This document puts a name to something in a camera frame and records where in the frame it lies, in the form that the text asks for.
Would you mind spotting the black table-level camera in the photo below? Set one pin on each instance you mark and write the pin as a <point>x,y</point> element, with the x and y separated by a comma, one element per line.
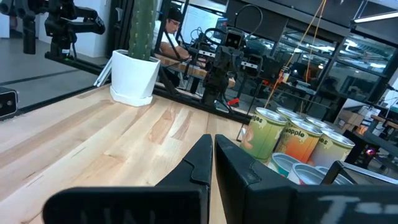
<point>7,104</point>

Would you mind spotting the person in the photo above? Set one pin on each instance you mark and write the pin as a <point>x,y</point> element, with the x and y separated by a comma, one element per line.
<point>171,34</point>

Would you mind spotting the green cactus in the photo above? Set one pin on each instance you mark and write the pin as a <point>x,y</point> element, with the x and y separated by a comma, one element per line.
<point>142,28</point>

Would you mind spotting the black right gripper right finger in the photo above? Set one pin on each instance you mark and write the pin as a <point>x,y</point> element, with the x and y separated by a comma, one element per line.
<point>280,203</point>

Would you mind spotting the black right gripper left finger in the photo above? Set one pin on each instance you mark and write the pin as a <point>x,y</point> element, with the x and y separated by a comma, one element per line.
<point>124,205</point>

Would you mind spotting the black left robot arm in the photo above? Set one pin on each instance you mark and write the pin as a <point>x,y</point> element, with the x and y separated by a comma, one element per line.
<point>216,88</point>

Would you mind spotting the black aluminium table frame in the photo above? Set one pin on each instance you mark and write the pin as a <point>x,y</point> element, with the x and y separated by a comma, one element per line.
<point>186,99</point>

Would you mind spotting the white mixed fruit can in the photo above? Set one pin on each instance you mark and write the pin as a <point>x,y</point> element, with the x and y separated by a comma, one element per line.
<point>306,175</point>

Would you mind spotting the black-framed wooden shelf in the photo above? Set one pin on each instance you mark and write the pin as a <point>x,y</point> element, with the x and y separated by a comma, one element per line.
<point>367,174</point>

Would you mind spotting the cardboard box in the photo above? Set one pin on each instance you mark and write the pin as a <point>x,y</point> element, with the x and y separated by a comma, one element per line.
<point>351,119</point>

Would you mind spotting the orange pineapple can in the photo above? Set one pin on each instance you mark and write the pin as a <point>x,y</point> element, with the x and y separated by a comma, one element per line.
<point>298,144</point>

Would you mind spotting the black computer tower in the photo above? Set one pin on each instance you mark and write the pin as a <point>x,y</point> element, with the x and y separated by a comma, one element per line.
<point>360,146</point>

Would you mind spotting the black neighbouring robot arm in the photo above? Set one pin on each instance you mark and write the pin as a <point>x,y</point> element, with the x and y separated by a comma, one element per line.
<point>62,28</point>

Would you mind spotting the teal cherries can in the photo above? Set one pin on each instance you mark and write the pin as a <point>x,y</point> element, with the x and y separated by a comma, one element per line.
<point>287,112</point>

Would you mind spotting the white plant pot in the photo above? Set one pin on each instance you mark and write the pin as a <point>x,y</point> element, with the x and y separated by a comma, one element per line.
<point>133,81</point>

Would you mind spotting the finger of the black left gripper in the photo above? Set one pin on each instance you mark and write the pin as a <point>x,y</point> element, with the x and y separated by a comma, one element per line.
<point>221,60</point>
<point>235,60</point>

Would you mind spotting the grey metal desk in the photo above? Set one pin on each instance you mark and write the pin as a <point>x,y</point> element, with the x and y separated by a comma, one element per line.
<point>385,140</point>

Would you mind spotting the wooden workbench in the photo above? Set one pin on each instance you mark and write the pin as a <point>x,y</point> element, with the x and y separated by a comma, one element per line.
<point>192,70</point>

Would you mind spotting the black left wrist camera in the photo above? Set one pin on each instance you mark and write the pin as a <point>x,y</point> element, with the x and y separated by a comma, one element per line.
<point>234,38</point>

